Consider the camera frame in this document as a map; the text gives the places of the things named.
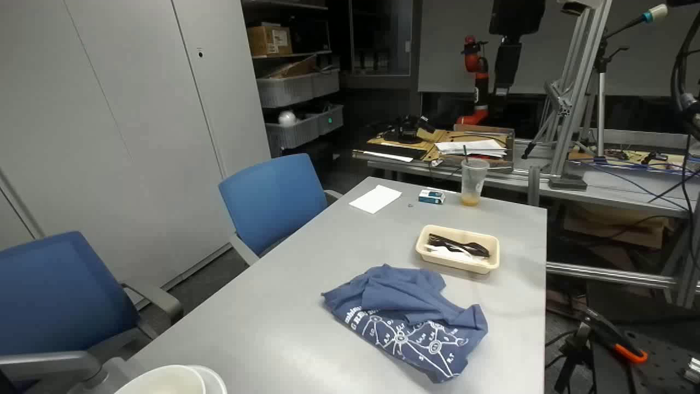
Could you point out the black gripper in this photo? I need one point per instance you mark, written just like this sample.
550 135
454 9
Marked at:
518 15

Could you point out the blue printed t-shirt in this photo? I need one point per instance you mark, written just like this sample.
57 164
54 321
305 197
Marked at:
407 307

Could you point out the stack of white papers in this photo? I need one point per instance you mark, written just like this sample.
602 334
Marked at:
473 147

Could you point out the clear plastic cup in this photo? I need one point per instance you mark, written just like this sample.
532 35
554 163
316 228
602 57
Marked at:
473 183

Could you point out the flat brown cardboard sheets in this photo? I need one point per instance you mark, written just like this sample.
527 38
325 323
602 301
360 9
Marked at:
407 146

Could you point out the small blue white box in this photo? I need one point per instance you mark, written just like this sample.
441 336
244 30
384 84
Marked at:
432 196

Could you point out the yellow printed mat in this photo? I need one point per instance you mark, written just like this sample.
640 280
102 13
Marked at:
636 159

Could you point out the grey work table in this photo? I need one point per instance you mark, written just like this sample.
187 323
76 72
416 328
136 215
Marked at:
620 187

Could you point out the dark metal shelf unit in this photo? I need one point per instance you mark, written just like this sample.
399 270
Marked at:
328 30

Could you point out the black utensils bundle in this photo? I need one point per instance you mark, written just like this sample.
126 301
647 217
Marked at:
461 245

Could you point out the white paper sheet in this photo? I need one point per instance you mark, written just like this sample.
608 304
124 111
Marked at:
374 197

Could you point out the cardboard boxes under table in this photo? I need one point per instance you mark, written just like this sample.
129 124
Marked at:
620 230

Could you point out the beige plastic tray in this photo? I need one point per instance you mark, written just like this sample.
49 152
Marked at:
458 261

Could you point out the grey plastic storage bin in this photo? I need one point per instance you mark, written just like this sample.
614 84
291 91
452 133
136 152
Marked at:
299 88
306 130

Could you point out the brown cardboard piece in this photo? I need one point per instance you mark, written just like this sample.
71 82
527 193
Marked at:
299 66

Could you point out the small white round object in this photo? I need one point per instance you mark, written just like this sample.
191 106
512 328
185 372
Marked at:
287 118

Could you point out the brown cardboard box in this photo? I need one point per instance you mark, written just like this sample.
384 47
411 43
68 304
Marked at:
267 39

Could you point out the blue office chair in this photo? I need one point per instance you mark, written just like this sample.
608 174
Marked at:
57 292
274 197

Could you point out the silver metal fitting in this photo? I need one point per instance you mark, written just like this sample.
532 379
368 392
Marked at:
693 370

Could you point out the white tall cabinet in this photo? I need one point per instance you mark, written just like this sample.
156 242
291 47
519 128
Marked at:
110 133

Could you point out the white bowl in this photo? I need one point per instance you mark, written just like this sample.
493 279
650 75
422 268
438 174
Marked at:
172 382

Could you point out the aluminium profile frame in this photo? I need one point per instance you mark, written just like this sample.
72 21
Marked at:
577 88

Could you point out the aluminium robot stand frame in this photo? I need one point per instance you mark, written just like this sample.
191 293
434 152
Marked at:
614 277

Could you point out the black camera tripod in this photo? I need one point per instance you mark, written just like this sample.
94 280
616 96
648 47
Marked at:
571 358

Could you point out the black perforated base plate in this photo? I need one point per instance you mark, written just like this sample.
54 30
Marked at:
660 363

